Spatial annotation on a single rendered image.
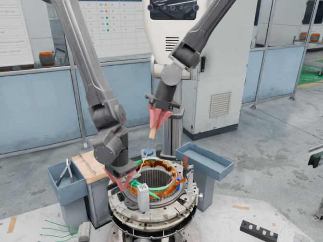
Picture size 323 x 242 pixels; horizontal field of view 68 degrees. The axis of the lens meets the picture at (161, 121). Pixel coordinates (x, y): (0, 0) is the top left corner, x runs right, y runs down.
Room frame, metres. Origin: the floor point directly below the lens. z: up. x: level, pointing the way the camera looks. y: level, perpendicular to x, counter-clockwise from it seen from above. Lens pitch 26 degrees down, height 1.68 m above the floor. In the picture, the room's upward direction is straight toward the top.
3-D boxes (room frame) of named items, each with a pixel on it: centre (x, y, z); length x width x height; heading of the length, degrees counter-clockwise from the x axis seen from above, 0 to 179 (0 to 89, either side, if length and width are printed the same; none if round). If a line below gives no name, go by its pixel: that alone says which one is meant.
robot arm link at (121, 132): (0.59, 0.12, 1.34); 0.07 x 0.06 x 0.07; 168
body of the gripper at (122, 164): (0.59, 0.13, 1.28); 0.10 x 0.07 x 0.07; 45
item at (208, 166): (0.91, -0.19, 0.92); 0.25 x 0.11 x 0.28; 45
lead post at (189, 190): (0.64, -0.10, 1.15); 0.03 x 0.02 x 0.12; 110
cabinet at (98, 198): (0.88, 0.27, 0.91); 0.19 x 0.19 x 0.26; 37
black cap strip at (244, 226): (0.73, -0.42, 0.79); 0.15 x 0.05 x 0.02; 59
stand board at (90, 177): (0.88, 0.27, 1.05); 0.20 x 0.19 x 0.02; 127
